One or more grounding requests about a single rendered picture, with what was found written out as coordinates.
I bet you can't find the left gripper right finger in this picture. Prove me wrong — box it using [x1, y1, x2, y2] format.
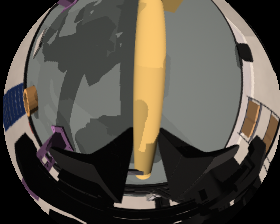
[158, 128, 240, 202]

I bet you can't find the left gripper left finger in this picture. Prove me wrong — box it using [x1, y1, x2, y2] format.
[49, 127, 134, 204]

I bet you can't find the orange ring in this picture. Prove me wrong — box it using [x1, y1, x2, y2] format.
[24, 86, 38, 117]

